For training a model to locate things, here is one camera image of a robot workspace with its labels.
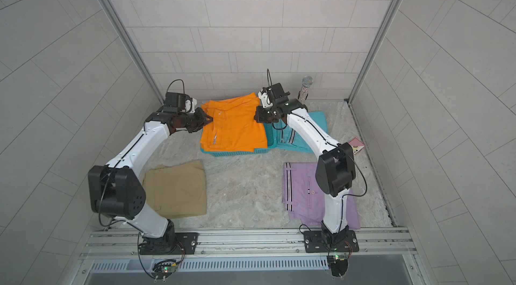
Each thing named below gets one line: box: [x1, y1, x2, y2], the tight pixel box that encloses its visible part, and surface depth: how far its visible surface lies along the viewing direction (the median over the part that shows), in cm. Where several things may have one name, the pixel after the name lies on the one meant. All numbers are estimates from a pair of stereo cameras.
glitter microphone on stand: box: [297, 75, 314, 103], surface depth 89 cm
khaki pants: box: [143, 160, 208, 220], surface depth 82 cm
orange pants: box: [200, 92, 269, 152], surface depth 84 cm
